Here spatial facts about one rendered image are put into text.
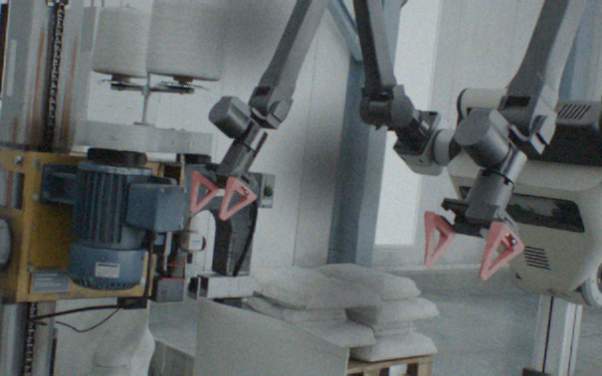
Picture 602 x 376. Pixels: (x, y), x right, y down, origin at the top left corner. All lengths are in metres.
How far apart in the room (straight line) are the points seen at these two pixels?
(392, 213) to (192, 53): 6.95
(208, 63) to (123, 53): 0.28
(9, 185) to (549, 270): 1.19
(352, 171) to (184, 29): 6.29
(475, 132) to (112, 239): 0.80
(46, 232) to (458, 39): 7.71
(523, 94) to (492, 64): 8.45
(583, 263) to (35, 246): 1.16
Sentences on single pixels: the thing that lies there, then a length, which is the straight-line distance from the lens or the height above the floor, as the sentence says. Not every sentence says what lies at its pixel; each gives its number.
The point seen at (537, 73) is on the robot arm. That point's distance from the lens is 1.32.
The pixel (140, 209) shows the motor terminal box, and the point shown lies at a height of 1.25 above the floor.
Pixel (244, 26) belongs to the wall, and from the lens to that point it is 7.23.
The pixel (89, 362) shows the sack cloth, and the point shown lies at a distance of 2.36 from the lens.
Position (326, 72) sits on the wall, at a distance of 7.85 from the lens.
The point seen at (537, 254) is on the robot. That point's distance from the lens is 1.96.
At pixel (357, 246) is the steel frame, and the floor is 0.54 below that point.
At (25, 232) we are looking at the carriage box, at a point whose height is 1.17.
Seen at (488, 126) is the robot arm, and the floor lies 1.47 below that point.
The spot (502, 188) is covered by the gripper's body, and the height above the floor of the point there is 1.38.
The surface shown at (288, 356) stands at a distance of 1.80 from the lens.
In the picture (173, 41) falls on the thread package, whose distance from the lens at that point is 1.79.
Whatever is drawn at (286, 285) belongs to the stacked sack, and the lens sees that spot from 4.83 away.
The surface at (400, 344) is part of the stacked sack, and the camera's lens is 5.36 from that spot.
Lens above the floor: 1.42
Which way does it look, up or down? 3 degrees down
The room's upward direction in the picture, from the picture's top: 6 degrees clockwise
